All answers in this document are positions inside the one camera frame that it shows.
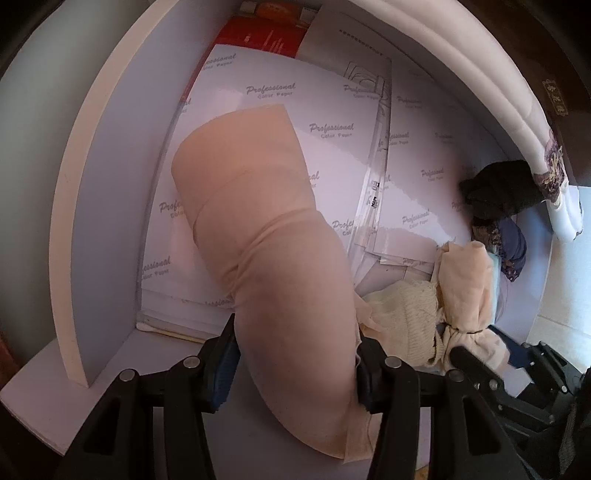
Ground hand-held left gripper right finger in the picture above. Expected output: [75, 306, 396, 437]
[353, 335, 527, 480]

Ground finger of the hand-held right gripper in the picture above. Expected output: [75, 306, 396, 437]
[487, 325, 536, 370]
[449, 344, 509, 400]

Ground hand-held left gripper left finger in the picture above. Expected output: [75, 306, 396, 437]
[55, 311, 241, 480]

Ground light blue sock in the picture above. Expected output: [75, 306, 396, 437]
[487, 251, 502, 324]

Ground cream knitted sock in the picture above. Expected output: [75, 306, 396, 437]
[358, 279, 446, 367]

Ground knotted beige stocking bundle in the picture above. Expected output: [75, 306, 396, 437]
[434, 240, 509, 374]

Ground navy blue sock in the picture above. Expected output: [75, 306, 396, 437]
[471, 216, 528, 283]

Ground black sock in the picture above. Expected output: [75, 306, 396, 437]
[458, 159, 548, 221]

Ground white bedside nightstand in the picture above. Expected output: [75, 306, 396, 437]
[0, 0, 587, 462]

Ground brown box gold lining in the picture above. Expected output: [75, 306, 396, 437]
[538, 46, 591, 185]

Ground cotton swab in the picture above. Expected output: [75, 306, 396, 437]
[136, 323, 206, 344]

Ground printed glossy paper sheets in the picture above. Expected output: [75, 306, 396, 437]
[351, 60, 513, 278]

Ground white floral folded quilt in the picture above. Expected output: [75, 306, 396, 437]
[346, 0, 585, 243]

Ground printed glossy paper stack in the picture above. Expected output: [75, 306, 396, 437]
[136, 44, 393, 335]

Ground red packet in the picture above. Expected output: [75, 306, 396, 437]
[178, 16, 310, 112]

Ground white manual booklet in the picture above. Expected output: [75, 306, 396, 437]
[295, 9, 393, 79]

